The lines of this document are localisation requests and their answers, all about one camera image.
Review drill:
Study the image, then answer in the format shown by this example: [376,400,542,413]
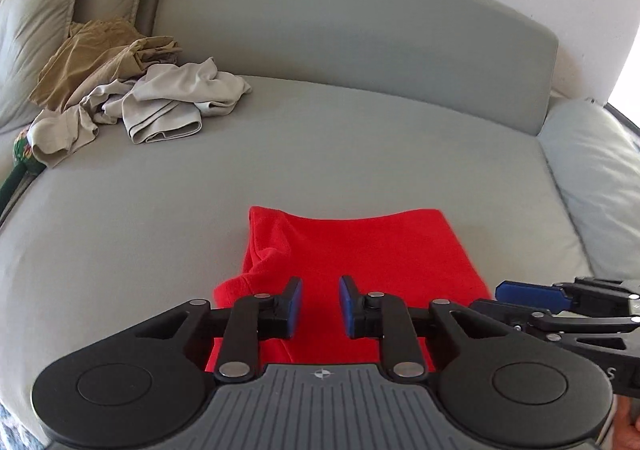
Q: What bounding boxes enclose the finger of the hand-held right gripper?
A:
[495,279,576,312]
[469,299,557,337]

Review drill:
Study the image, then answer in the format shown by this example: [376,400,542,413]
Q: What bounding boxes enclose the green patterned fabric strap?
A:
[0,127,43,216]

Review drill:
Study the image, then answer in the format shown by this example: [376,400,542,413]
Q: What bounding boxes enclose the tan crumpled garment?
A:
[30,19,183,112]

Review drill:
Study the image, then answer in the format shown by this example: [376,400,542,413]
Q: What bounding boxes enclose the grey sofa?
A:
[0,0,596,431]

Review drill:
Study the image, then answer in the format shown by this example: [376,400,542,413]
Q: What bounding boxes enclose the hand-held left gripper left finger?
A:
[134,277,305,384]

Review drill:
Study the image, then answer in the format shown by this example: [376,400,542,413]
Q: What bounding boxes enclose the red t-shirt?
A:
[205,205,493,373]

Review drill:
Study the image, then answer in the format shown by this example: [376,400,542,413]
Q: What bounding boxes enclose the pale beige crumpled garment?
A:
[27,80,108,169]

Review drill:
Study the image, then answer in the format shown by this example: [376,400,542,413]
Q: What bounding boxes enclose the large light grey cushion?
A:
[539,98,640,281]

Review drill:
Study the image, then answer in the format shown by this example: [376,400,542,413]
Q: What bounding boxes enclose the blue patterned cloth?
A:
[0,402,48,450]

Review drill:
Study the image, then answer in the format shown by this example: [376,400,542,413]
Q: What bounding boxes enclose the person's right hand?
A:
[611,395,640,450]

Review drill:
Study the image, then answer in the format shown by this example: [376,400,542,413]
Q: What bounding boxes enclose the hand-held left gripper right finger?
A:
[338,275,507,384]

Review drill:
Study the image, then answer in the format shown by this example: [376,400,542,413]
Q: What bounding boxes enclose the light grey crumpled garment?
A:
[102,57,253,145]

